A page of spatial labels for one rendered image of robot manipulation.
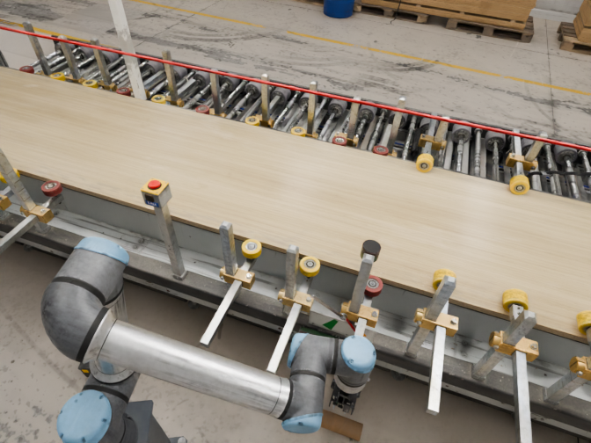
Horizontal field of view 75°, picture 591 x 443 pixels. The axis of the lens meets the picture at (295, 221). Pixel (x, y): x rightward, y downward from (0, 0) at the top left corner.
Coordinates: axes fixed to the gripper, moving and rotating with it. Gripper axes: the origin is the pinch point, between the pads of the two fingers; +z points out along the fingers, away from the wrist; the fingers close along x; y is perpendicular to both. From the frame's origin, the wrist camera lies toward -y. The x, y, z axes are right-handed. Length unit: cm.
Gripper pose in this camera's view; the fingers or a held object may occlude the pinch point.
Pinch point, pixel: (342, 398)
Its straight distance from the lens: 138.1
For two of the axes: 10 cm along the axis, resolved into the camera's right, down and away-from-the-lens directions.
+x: 9.4, 2.7, -2.1
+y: -3.4, 6.5, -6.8
